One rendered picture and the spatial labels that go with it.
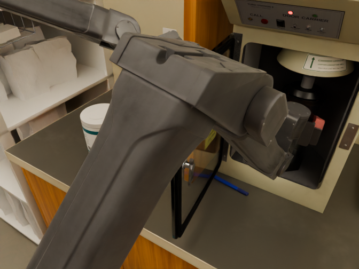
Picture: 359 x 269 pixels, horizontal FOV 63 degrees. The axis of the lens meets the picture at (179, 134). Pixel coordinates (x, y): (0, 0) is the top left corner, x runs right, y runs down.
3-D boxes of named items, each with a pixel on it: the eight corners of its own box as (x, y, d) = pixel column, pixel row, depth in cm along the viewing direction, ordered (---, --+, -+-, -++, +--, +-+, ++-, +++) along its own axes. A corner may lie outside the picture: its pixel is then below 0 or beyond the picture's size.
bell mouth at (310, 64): (287, 45, 81) (291, 24, 78) (358, 57, 74) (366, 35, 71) (267, 66, 69) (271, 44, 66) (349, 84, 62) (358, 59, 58)
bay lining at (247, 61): (256, 119, 106) (275, 17, 85) (333, 142, 95) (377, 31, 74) (228, 156, 89) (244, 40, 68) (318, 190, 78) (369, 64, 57)
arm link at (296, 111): (240, 158, 63) (276, 180, 59) (256, 114, 56) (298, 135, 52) (265, 136, 71) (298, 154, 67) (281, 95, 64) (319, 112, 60)
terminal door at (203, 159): (220, 164, 90) (235, 32, 66) (174, 243, 68) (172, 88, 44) (218, 163, 90) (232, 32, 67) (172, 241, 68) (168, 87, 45)
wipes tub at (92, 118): (106, 133, 111) (100, 99, 103) (133, 144, 106) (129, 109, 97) (80, 152, 102) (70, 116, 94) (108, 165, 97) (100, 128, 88)
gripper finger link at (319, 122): (301, 101, 77) (292, 116, 70) (329, 109, 74) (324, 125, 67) (294, 123, 81) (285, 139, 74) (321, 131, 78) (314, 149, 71)
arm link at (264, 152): (150, 84, 27) (251, 139, 22) (182, 32, 27) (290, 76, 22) (239, 160, 66) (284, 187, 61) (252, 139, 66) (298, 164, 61)
